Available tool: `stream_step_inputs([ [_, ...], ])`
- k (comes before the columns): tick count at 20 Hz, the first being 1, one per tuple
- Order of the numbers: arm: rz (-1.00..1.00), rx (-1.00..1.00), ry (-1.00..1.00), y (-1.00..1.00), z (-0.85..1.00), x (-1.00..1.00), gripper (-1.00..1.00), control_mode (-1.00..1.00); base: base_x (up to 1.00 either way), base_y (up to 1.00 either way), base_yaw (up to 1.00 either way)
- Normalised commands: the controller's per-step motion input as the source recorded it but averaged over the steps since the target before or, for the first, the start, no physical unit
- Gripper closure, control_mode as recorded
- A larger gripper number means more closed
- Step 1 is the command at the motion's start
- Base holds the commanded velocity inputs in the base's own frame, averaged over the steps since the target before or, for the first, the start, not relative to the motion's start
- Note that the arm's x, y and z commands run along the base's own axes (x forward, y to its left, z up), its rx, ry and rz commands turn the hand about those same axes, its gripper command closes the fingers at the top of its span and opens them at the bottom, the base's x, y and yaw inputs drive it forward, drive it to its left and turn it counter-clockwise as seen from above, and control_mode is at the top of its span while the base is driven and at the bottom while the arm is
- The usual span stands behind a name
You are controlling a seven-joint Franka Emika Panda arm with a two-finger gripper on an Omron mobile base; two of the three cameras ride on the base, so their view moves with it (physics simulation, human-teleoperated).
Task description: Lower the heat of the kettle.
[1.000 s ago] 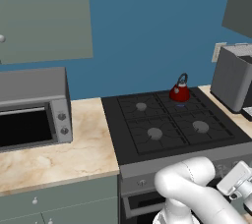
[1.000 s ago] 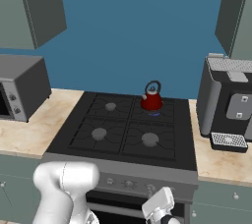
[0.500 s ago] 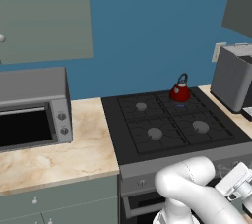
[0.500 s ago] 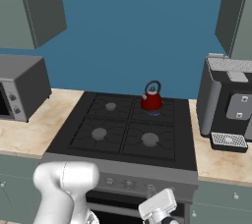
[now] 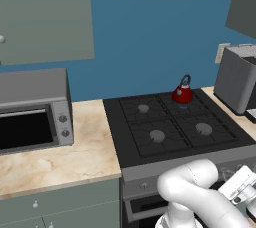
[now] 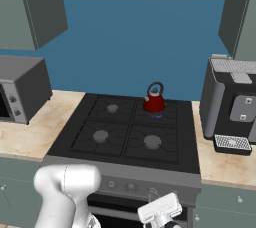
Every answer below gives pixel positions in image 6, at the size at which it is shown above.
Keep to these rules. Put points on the grey-green base cupboard front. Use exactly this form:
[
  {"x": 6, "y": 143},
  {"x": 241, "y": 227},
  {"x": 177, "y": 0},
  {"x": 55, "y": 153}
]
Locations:
[
  {"x": 16, "y": 195},
  {"x": 226, "y": 208}
]

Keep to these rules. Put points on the grey stove knob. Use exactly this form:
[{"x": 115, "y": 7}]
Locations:
[
  {"x": 111, "y": 184},
  {"x": 131, "y": 187},
  {"x": 152, "y": 190}
]

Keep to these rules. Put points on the grey toaster oven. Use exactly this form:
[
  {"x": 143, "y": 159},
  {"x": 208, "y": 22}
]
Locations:
[{"x": 23, "y": 88}]

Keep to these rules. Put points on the red kettle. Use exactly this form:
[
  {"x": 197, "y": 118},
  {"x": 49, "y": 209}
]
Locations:
[{"x": 154, "y": 103}]

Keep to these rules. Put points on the black oven door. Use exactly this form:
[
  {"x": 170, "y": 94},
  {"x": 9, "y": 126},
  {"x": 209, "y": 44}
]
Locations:
[{"x": 116, "y": 203}]

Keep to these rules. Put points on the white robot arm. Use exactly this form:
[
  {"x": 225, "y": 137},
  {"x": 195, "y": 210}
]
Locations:
[{"x": 63, "y": 192}]

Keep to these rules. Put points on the grey-green wall cupboard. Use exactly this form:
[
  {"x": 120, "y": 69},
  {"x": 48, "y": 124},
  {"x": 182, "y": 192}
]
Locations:
[
  {"x": 238, "y": 18},
  {"x": 30, "y": 18}
]

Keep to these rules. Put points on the grey toaster oven knob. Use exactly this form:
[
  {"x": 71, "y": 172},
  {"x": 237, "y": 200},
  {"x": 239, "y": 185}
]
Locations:
[
  {"x": 17, "y": 112},
  {"x": 12, "y": 98}
]

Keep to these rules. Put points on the white cupboard knob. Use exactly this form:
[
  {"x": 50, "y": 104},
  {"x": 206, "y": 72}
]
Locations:
[
  {"x": 2, "y": 188},
  {"x": 239, "y": 199},
  {"x": 197, "y": 218}
]

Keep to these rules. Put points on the black gas hob stove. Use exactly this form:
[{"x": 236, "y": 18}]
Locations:
[{"x": 133, "y": 128}]

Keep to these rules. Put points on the black grey coffee machine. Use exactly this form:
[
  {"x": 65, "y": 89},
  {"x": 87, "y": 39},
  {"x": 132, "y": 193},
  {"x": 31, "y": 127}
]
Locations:
[{"x": 230, "y": 105}]

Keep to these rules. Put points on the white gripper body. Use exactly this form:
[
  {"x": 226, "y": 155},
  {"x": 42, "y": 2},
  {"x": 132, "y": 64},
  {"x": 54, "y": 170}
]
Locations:
[{"x": 160, "y": 206}]

